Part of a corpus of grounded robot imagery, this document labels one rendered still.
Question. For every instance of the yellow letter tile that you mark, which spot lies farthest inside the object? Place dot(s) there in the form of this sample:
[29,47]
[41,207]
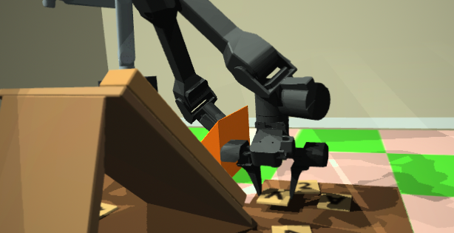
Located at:
[291,229]
[275,196]
[334,201]
[307,187]

